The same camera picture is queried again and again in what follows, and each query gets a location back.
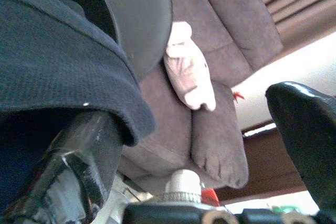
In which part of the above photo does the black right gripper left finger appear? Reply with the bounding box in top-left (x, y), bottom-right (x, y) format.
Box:
top-left (26, 110), bottom-right (124, 224)

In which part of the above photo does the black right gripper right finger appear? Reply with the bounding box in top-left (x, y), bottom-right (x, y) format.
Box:
top-left (265, 81), bottom-right (336, 216)

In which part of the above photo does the black T-shirt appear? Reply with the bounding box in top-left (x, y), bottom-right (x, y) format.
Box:
top-left (0, 0), bottom-right (158, 217)

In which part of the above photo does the white knurled knob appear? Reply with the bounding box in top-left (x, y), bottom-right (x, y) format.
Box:
top-left (154, 169), bottom-right (205, 202)

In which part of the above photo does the brown pleated curtain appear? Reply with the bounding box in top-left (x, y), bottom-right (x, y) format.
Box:
top-left (248, 0), bottom-right (336, 49)

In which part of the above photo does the white plush toy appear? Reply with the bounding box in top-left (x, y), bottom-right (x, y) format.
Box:
top-left (164, 21), bottom-right (217, 111)

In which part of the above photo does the purple brown fabric sofa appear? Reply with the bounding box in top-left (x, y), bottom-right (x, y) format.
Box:
top-left (117, 0), bottom-right (286, 189)

